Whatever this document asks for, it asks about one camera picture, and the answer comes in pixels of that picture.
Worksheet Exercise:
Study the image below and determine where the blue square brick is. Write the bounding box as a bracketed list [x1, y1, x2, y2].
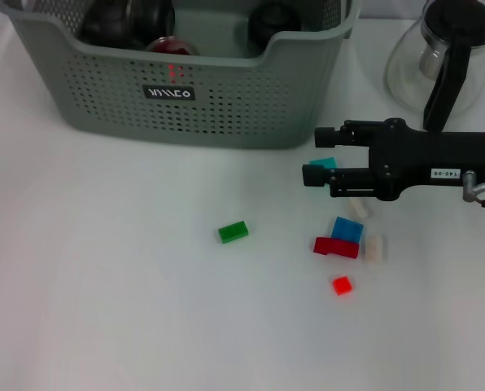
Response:
[330, 216, 365, 244]

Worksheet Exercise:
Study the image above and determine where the glass teacup black base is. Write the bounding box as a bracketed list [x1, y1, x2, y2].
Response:
[79, 0, 133, 48]
[124, 0, 175, 52]
[143, 35, 199, 56]
[246, 2, 303, 56]

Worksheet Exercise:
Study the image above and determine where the teal square brick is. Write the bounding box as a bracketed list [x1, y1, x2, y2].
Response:
[309, 156, 339, 169]

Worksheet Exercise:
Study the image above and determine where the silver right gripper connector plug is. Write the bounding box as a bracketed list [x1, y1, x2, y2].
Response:
[461, 170, 485, 204]

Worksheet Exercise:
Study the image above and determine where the red square flat brick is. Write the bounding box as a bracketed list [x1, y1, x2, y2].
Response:
[331, 275, 354, 297]

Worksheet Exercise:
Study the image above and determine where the grey perforated storage bin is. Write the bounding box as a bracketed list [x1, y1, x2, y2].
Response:
[6, 0, 361, 148]

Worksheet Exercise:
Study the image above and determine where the green rectangular brick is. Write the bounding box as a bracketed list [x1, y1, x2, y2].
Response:
[217, 221, 251, 244]

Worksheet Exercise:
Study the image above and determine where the orange-red brick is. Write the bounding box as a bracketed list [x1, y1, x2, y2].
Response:
[149, 37, 190, 82]

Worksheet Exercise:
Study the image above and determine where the glass teapot black handle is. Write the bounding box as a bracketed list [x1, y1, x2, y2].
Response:
[382, 0, 485, 134]

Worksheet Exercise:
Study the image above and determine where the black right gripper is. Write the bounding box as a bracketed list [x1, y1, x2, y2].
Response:
[301, 117, 485, 203]

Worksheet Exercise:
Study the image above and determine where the dark red long brick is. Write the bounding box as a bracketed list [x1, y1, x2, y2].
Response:
[313, 236, 360, 260]

